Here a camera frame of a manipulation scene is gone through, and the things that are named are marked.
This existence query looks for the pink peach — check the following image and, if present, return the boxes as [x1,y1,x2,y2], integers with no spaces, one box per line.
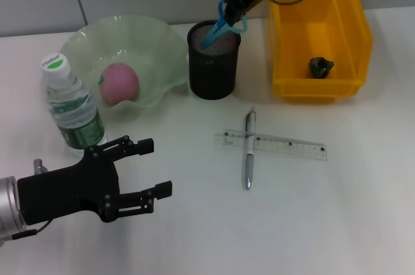
[98,63,140,104]

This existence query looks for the blue scissors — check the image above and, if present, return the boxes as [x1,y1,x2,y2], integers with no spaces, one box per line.
[200,0,250,51]

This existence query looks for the green plastic wrapper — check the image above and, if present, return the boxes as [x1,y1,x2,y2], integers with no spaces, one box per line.
[307,56,335,78]

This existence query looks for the silver ballpoint pen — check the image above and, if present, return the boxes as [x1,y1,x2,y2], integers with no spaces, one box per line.
[243,107,257,191]

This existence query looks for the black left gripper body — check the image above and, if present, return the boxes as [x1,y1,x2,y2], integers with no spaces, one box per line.
[17,144,122,223]

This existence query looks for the pale green glass fruit plate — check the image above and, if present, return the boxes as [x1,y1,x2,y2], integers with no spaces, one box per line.
[60,14,189,113]

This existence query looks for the yellow plastic storage bin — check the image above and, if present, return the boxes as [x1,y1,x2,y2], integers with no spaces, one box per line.
[267,0,374,104]

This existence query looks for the black mesh pen holder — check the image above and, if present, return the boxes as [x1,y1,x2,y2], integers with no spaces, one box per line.
[186,20,243,101]

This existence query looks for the transparent plastic ruler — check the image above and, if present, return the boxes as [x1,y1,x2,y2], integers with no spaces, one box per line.
[213,128,327,161]

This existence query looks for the dark left gripper cable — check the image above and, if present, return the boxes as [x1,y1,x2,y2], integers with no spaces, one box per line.
[9,158,53,241]

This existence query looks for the green label water bottle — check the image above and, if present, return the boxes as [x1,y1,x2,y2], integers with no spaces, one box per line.
[40,53,108,158]

